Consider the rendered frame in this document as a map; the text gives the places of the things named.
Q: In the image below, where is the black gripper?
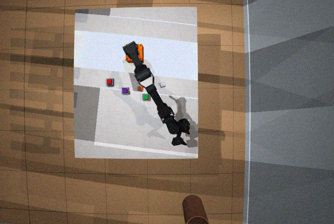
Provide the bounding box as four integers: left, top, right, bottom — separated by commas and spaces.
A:
171, 118, 187, 146

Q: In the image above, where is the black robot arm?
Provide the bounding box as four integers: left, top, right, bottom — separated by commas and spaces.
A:
122, 41, 190, 135

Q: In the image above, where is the red button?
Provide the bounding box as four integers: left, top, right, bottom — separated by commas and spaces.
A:
106, 78, 114, 85

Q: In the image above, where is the green button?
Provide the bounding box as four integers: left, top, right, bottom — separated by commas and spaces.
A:
142, 93, 149, 101

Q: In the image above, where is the purple button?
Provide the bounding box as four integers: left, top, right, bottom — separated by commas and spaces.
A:
122, 87, 129, 94

